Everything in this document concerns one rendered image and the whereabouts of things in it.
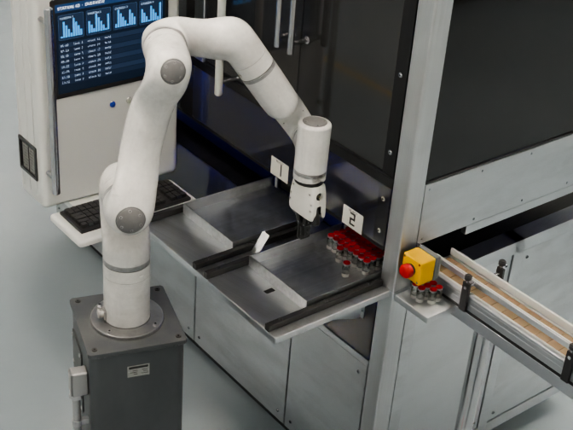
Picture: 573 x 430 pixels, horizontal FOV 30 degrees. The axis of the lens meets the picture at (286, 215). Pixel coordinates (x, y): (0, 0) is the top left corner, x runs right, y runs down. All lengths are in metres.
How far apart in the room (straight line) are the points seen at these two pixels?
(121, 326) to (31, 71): 0.88
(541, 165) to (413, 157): 0.58
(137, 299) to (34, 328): 1.56
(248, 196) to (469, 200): 0.73
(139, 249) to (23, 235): 2.20
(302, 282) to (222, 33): 0.83
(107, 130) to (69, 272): 1.27
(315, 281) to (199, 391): 1.09
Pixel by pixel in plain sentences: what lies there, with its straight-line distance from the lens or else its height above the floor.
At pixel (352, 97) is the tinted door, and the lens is 2.91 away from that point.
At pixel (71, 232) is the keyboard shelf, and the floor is 0.80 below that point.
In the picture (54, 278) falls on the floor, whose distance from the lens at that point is 4.55.
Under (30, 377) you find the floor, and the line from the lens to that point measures 4.05.
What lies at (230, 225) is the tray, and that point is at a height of 0.88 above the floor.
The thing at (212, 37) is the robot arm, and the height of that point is 1.65.
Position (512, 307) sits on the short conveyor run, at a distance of 2.86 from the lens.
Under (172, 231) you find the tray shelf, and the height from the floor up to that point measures 0.88.
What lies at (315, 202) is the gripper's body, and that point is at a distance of 2.70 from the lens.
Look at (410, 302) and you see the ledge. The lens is 2.96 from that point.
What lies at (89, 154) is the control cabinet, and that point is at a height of 0.95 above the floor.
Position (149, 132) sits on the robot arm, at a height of 1.43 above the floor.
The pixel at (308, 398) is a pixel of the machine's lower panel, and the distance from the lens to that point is 3.51.
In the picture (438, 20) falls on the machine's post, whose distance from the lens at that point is 2.63.
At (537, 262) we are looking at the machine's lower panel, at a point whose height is 0.76.
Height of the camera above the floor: 2.55
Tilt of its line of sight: 31 degrees down
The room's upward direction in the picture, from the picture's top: 5 degrees clockwise
